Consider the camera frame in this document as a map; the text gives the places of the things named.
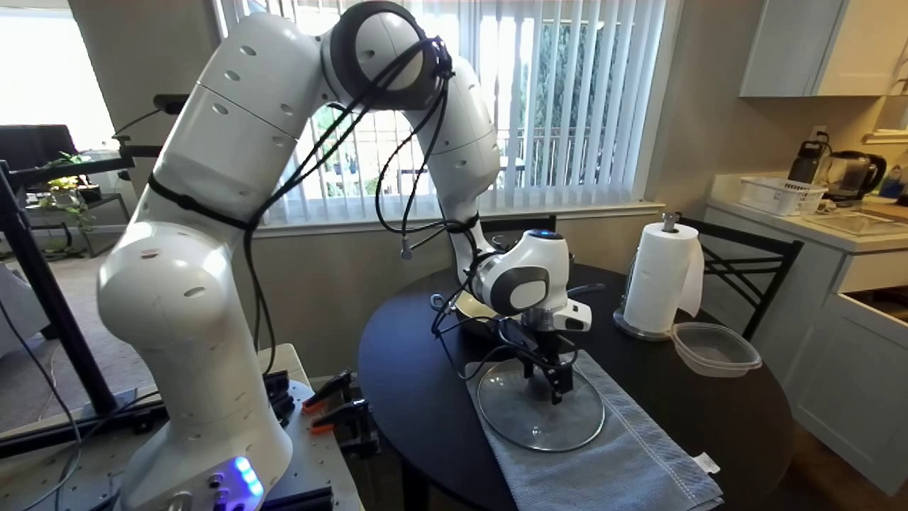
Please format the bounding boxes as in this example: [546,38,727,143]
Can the paper towel roll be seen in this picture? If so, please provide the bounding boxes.
[614,213,703,340]

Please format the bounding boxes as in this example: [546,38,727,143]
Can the white kitchen counter cabinet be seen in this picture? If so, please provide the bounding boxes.
[707,174,908,494]

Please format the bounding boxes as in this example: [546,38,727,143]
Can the clear plastic container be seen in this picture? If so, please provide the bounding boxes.
[672,321,763,377]

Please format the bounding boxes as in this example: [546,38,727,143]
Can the white upper cabinet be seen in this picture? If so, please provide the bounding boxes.
[740,0,908,101]

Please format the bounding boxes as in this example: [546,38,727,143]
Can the round glass pan lid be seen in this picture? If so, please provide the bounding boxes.
[467,357,609,454]

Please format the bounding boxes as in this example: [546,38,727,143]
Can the black wooden chair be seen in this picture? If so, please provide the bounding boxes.
[683,218,802,338]

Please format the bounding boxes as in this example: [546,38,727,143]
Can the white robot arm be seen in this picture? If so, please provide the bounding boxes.
[97,0,592,511]

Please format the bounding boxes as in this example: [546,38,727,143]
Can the vertical window blinds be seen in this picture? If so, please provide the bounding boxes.
[216,0,670,230]

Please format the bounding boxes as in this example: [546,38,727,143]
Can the robot base platform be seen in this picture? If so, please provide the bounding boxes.
[0,345,364,511]

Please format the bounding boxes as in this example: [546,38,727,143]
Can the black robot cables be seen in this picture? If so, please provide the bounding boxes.
[238,31,458,380]

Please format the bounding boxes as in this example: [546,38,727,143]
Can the round black table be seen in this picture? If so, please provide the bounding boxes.
[358,265,795,511]

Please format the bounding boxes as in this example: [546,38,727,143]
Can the light blue towel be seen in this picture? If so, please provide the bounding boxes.
[465,353,723,511]

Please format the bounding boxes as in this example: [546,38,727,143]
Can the black electric kettle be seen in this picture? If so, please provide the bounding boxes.
[826,152,889,203]

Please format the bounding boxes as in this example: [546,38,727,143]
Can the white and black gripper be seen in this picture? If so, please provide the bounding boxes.
[472,230,592,403]

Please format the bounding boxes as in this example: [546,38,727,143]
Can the black metal stand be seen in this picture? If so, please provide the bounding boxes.
[0,126,133,458]

